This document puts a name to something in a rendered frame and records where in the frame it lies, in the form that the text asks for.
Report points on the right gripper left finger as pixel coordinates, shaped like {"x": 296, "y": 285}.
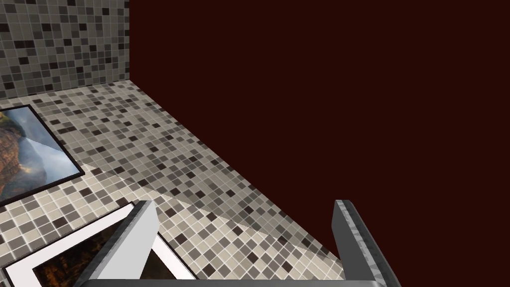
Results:
{"x": 127, "y": 247}

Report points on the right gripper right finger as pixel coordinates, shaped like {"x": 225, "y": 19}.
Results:
{"x": 358, "y": 247}

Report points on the white-matted dark picture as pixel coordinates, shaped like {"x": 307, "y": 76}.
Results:
{"x": 59, "y": 255}

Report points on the black-framed landscape picture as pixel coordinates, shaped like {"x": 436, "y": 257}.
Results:
{"x": 24, "y": 151}

